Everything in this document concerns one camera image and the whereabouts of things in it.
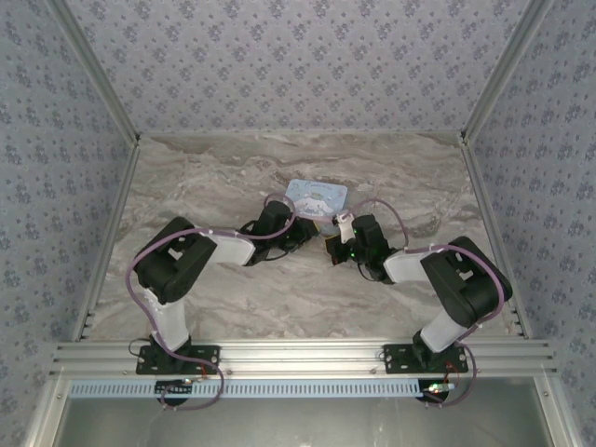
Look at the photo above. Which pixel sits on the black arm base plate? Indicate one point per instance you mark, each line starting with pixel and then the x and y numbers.
pixel 398 361
pixel 205 361

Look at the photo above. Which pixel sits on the aluminium front mounting rail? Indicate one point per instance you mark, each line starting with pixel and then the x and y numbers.
pixel 298 356

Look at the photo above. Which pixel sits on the aluminium frame corner post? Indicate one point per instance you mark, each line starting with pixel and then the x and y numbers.
pixel 505 65
pixel 95 70

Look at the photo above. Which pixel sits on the small black circuit board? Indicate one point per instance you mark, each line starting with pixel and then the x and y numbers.
pixel 174 387
pixel 435 388

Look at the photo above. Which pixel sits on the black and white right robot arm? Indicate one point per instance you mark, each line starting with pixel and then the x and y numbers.
pixel 461 284

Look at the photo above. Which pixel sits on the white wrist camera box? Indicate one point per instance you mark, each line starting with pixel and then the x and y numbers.
pixel 345 227

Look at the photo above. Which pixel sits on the blue cartoon mouse mat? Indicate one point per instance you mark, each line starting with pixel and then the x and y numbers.
pixel 316 193

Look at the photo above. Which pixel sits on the aluminium side rail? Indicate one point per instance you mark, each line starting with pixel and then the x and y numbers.
pixel 109 237
pixel 496 233

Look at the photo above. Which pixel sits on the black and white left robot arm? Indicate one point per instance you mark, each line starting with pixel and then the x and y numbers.
pixel 179 270

